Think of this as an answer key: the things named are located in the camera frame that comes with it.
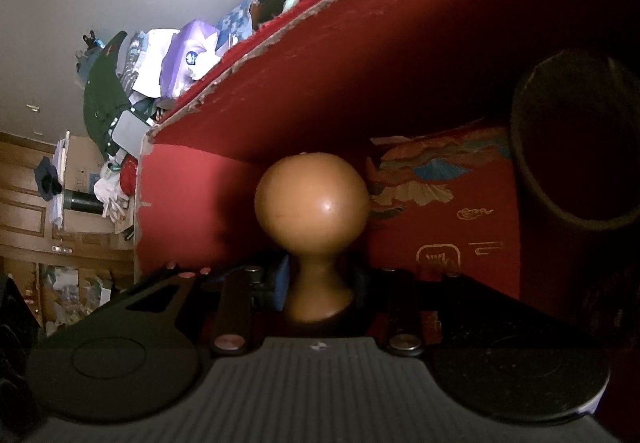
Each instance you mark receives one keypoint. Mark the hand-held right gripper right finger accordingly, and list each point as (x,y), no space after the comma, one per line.
(405,308)

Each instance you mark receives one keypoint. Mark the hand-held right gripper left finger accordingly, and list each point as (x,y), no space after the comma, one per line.
(283,275)

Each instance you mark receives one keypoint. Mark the brown wooden gourd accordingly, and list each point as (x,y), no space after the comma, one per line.
(310,208)

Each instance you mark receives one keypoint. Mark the red cardboard box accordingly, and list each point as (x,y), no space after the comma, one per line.
(400,63)

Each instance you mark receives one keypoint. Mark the red printed gift box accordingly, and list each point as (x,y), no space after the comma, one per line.
(450,223)

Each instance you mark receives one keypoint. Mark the red cloth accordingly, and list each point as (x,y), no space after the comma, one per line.
(128,175)

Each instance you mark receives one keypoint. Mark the white plastic bag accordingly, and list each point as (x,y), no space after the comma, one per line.
(112,195)

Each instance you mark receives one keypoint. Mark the small grey box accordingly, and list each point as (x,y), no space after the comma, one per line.
(129,132)

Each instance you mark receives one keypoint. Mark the black flask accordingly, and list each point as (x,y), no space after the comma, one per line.
(82,202)

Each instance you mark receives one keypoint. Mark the purple plastic packet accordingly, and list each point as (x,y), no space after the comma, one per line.
(187,55)

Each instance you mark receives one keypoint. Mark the dark cylindrical container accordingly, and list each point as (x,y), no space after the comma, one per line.
(575,138)

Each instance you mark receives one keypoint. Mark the dark blue cloth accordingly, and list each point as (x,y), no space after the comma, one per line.
(48,178)

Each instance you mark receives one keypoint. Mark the dark green garment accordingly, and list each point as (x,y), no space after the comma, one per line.
(105,93)

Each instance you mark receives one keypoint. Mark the blue printed packet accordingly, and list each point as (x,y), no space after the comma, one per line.
(240,20)

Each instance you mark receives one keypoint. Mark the wooden cabinet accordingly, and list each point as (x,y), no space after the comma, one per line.
(25,228)

